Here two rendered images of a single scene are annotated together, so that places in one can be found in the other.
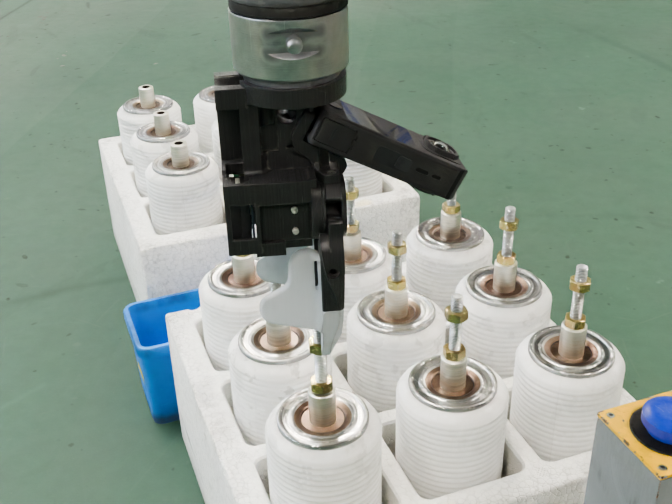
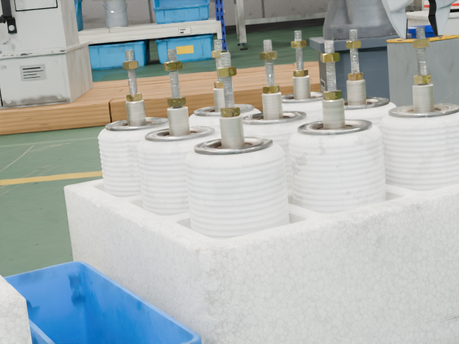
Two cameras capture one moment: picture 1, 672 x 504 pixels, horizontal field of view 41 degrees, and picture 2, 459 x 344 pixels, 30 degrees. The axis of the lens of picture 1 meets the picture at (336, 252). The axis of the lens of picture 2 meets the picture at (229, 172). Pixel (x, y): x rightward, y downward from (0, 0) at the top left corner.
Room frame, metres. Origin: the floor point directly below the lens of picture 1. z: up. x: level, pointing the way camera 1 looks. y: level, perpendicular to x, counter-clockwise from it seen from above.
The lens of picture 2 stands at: (0.90, 0.89, 0.39)
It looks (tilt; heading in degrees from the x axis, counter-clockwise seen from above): 12 degrees down; 262
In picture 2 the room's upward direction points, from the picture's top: 5 degrees counter-clockwise
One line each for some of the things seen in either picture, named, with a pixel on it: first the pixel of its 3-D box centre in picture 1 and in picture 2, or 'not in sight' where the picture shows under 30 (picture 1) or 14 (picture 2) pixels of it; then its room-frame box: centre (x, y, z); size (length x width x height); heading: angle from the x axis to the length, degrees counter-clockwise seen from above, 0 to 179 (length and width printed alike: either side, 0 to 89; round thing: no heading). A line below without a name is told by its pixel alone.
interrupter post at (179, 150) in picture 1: (179, 154); not in sight; (1.07, 0.20, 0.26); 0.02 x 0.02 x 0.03
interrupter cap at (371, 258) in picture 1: (351, 255); (179, 134); (0.82, -0.02, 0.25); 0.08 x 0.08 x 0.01
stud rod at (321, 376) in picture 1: (320, 365); (421, 62); (0.56, 0.01, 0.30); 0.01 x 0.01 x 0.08
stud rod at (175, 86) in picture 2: (350, 210); (175, 84); (0.82, -0.02, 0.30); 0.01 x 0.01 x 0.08
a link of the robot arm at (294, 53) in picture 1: (290, 42); not in sight; (0.56, 0.03, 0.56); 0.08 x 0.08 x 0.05
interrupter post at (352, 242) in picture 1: (350, 244); (178, 122); (0.82, -0.02, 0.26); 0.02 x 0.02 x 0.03
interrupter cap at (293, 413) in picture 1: (322, 417); (423, 111); (0.56, 0.01, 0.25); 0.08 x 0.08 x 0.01
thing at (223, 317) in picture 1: (250, 349); (241, 238); (0.78, 0.09, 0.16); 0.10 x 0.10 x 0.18
